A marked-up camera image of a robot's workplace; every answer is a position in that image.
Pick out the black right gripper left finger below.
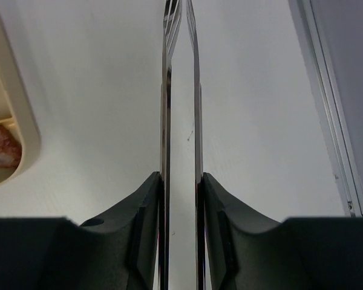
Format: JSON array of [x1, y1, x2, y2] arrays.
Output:
[[0, 172, 161, 289]]

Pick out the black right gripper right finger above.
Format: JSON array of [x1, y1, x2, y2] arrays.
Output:
[[202, 173, 363, 289]]

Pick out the brown fried chicken piece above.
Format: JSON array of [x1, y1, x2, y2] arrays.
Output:
[[0, 125, 22, 168]]

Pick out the metal food tongs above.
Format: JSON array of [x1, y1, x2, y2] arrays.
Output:
[[159, 1, 206, 289]]

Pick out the beige lunch box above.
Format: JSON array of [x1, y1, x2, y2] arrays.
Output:
[[0, 17, 41, 185]]

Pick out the aluminium rail frame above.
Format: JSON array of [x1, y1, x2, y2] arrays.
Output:
[[289, 1, 363, 218]]

